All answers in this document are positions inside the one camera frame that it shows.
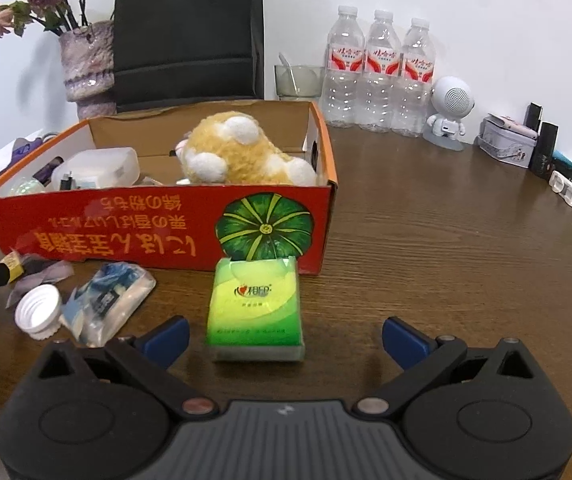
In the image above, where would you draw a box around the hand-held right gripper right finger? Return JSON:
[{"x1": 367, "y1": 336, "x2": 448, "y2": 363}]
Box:
[{"x1": 353, "y1": 316, "x2": 542, "y2": 418}]

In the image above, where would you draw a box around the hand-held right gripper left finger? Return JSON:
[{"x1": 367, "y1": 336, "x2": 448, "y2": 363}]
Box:
[{"x1": 38, "y1": 316, "x2": 219, "y2": 418}]

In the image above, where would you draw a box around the grey plastic wrapper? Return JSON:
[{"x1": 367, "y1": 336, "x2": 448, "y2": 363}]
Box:
[{"x1": 3, "y1": 251, "x2": 74, "y2": 308}]

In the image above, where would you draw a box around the white jar lid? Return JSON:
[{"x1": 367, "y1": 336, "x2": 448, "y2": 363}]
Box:
[{"x1": 14, "y1": 284, "x2": 63, "y2": 342}]

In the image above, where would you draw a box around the green tissue pack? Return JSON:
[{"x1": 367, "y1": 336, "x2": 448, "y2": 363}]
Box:
[{"x1": 206, "y1": 256, "x2": 307, "y2": 363}]

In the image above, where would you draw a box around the iridescent plastic bag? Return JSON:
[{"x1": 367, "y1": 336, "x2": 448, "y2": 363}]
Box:
[{"x1": 8, "y1": 176, "x2": 49, "y2": 197}]

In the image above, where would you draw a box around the red cardboard box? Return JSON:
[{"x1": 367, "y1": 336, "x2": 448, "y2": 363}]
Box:
[{"x1": 0, "y1": 100, "x2": 339, "y2": 277}]

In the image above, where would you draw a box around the clear plastic swab box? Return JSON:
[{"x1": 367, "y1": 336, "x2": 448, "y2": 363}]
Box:
[{"x1": 50, "y1": 147, "x2": 140, "y2": 192}]

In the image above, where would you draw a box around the yellow plush toy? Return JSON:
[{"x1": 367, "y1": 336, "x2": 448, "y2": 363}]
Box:
[{"x1": 175, "y1": 112, "x2": 318, "y2": 186}]

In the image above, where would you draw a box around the clear packet with blue contents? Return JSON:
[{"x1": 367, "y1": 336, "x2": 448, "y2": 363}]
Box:
[{"x1": 60, "y1": 261, "x2": 157, "y2": 348}]

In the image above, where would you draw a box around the white ribbed holder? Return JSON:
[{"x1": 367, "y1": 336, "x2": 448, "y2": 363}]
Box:
[{"x1": 548, "y1": 170, "x2": 572, "y2": 213}]

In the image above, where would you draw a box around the white tin box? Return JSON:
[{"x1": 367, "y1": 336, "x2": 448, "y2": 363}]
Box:
[{"x1": 476, "y1": 114, "x2": 538, "y2": 168}]

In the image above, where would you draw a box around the purple marbled ceramic vase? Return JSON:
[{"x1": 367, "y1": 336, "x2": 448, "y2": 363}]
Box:
[{"x1": 60, "y1": 20, "x2": 116, "y2": 120}]

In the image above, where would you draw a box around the dark teal box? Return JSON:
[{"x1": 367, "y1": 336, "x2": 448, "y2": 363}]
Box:
[{"x1": 548, "y1": 150, "x2": 572, "y2": 186}]

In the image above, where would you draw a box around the white robot speaker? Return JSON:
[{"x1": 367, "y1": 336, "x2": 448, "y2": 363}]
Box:
[{"x1": 423, "y1": 76, "x2": 477, "y2": 152}]

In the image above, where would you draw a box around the clear water bottle red label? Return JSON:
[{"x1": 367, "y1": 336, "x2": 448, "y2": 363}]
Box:
[
  {"x1": 361, "y1": 9, "x2": 403, "y2": 133},
  {"x1": 393, "y1": 17, "x2": 437, "y2": 138},
  {"x1": 323, "y1": 5, "x2": 367, "y2": 128}
]

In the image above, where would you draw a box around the glass cup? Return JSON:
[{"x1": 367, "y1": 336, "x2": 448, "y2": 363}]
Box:
[{"x1": 274, "y1": 62, "x2": 327, "y2": 102}]

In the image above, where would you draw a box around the metal spoon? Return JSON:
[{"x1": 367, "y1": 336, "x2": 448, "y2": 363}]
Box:
[{"x1": 278, "y1": 52, "x2": 299, "y2": 96}]

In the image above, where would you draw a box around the black paper bag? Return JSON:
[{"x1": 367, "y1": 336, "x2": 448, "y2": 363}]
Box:
[{"x1": 110, "y1": 0, "x2": 265, "y2": 113}]

